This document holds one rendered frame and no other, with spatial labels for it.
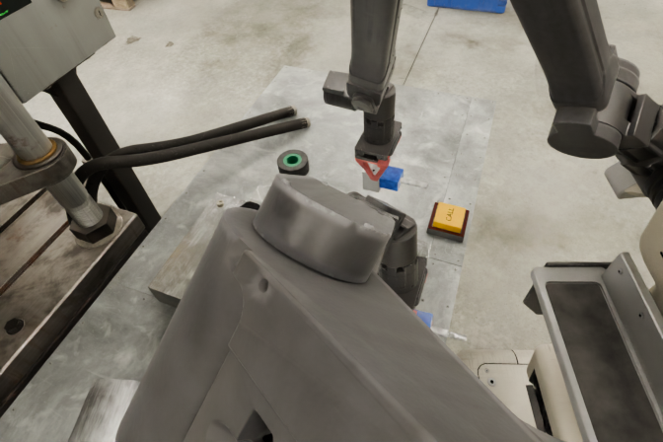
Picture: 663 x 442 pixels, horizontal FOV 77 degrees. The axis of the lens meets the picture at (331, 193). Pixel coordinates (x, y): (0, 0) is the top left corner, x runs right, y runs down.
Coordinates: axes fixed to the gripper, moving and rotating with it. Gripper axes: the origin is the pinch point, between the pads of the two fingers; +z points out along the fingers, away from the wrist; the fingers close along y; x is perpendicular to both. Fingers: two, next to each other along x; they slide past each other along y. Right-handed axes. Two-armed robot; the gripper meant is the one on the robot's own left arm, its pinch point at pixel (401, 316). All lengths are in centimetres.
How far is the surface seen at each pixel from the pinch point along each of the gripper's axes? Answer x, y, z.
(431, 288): 1.8, -16.1, 11.9
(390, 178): -9.1, -27.2, -6.3
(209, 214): -47.0, -13.1, -0.9
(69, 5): -81, -29, -42
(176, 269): -45.9, 1.3, 1.3
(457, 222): 4.2, -30.8, 6.4
